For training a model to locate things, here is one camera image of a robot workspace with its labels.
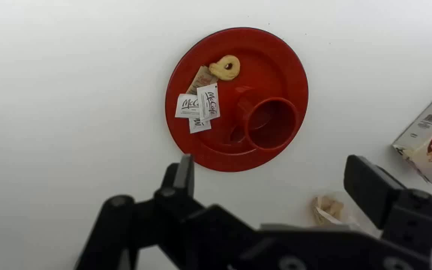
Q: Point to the white cookie box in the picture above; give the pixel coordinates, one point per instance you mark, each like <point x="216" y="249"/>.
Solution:
<point x="426" y="139"/>

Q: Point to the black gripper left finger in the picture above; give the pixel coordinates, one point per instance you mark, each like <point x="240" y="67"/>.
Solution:
<point x="176" y="210"/>

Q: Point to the red round plate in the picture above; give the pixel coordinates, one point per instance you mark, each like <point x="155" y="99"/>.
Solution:
<point x="276" y="60"/>

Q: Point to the white sugar packet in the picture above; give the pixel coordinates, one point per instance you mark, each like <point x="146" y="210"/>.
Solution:
<point x="209" y="102"/>
<point x="198" y="126"/>
<point x="186" y="105"/>

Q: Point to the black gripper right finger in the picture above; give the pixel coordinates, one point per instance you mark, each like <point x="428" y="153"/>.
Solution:
<point x="375" y="192"/>

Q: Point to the red mug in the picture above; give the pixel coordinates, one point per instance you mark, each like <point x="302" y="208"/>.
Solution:
<point x="270" y="121"/>

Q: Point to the brown sugar packet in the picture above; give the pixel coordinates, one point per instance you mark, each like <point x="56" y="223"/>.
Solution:
<point x="201" y="79"/>

